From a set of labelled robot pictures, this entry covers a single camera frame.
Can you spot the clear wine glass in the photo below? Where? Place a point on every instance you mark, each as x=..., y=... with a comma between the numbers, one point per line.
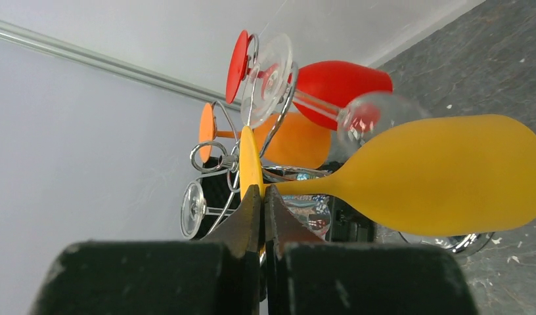
x=354, y=101
x=200, y=211

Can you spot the red plastic wine glass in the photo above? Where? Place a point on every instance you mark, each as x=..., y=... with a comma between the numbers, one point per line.
x=274, y=78

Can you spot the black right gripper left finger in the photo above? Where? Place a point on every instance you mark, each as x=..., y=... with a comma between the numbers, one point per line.
x=218, y=274

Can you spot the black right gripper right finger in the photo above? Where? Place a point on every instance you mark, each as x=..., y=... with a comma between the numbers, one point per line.
x=309, y=276

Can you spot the chrome wine glass rack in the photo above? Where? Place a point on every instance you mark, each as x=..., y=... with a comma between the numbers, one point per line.
x=233, y=165

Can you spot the orange plastic wine glass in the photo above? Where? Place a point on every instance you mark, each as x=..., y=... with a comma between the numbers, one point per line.
x=298, y=142

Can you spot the yellow plastic wine glass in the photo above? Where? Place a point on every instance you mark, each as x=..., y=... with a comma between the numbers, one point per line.
x=443, y=176

